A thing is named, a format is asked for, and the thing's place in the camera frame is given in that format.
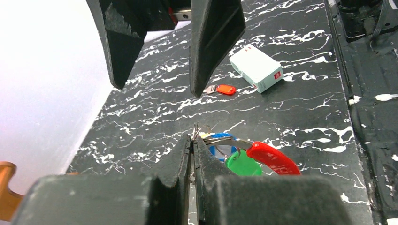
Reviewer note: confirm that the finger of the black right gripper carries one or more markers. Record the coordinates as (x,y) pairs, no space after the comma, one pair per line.
(216,26)
(122,26)

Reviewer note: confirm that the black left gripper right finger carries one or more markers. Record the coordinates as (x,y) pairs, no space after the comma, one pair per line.
(224,198)

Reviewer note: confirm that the orange wooden shelf rack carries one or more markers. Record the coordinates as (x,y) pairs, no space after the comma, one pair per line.
(9,200)

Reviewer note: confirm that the blue key tag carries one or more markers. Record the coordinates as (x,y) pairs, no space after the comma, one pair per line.
(221,152)

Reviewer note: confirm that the red tag key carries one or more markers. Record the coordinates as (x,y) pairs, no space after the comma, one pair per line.
(223,89)

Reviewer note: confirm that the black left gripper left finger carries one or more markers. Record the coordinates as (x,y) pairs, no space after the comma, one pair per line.
(158,196)

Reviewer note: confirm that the white card box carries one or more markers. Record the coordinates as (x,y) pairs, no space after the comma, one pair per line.
(258,69)

